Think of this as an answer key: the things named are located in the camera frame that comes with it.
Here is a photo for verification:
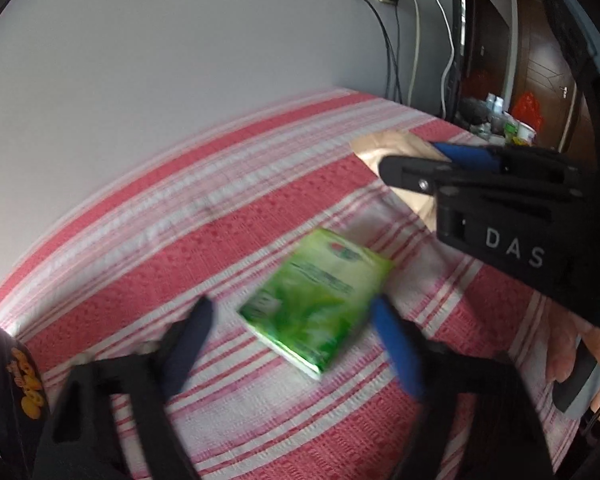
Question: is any green leaf print tissue packet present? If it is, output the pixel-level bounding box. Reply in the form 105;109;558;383
237;227;395;381

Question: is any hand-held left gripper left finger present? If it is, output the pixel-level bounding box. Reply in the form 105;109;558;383
35;295;216;480

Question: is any red plastic bag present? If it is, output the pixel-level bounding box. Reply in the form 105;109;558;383
510;91;543;133

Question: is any red striped bedspread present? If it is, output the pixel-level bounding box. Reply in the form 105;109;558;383
0;87;596;480

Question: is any brown wooden wardrobe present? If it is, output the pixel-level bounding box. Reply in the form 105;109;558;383
510;0;588;153

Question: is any round metal cookie tin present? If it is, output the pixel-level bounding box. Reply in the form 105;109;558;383
0;312;48;466

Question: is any clear plastic bottle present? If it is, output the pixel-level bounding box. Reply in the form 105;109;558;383
485;92;504;126

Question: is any person's right hand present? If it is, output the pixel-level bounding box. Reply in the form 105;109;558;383
544;305;600;396

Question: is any dark fuzzy object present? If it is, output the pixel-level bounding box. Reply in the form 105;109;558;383
460;99;491;128

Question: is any white cable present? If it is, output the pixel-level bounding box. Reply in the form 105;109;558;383
407;0;456;121

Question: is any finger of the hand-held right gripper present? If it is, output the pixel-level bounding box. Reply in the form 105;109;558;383
431;141;506;172
379;155;453;195

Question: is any black cable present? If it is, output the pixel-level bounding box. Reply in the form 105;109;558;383
365;0;396;101
392;4;405;105

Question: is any black flat screen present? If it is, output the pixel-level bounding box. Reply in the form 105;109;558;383
452;0;512;126

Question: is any grey cable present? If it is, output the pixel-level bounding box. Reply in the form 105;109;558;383
407;0;422;107

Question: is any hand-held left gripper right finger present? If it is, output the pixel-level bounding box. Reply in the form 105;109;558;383
370;296;556;480

